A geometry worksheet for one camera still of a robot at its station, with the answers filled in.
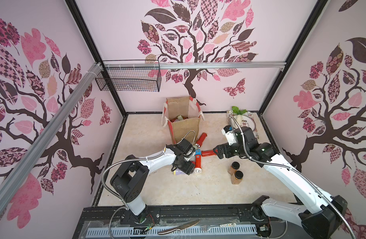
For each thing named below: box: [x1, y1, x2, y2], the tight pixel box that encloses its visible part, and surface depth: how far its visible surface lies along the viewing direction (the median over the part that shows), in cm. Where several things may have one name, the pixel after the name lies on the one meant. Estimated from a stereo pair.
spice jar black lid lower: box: [234, 170, 244, 180], surface depth 79 cm
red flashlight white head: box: [193, 154, 203, 174], surface depth 91 cm
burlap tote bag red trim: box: [161, 95, 205, 144], surface depth 100 cm
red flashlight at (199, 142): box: [195, 132, 208, 148], surface depth 103 cm
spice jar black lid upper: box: [231, 161, 241, 170], surface depth 83 cm
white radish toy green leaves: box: [231, 106, 248, 129], surface depth 120 cm
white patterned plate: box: [239, 114, 257, 132], surface depth 116 cm
